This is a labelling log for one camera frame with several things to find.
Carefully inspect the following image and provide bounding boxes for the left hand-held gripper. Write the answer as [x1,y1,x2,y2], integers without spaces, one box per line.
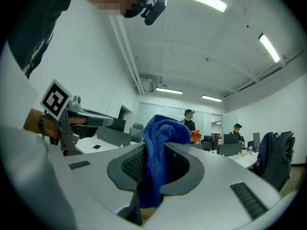
[39,79,115,157]

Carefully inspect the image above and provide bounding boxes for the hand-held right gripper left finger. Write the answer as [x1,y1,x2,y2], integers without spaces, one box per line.
[47,142,146,215]

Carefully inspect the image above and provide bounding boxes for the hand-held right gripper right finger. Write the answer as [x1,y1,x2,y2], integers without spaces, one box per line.
[143,141,282,230]

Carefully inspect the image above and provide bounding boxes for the blue cloth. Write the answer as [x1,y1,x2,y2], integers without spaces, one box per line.
[138,115,191,208]

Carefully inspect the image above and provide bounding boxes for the person's left forearm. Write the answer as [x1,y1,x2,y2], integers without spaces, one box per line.
[23,108,46,135]

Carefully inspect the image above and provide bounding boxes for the person's left hand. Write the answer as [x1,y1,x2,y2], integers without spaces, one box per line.
[44,113,88,139]

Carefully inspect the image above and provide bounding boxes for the black monitor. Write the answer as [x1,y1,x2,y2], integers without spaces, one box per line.
[253,132,261,150]
[223,134,239,145]

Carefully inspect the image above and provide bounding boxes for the orange backpack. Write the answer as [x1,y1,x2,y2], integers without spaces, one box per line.
[190,129,201,143]

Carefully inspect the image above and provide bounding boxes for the white air conditioner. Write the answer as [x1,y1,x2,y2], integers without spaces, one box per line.
[141,79,154,93]

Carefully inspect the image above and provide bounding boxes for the dark jacket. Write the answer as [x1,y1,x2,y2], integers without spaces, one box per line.
[253,132,275,177]

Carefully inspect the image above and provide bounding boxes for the white ceiling pipes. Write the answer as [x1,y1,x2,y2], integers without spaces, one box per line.
[109,15,146,96]

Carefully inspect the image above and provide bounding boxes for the black office chair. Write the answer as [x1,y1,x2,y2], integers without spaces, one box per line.
[263,131,296,192]

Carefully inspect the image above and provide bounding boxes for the black printed t-shirt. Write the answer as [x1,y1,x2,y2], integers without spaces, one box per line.
[7,0,75,79]

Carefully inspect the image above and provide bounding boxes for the black head-mounted camera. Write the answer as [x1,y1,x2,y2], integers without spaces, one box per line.
[123,0,167,26]

